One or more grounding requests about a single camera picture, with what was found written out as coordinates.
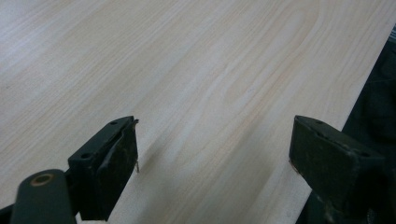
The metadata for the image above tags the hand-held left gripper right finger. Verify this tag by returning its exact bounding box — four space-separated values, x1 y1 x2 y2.
288 114 388 217

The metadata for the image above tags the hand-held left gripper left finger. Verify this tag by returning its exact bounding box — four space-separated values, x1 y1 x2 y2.
67 115 140 222

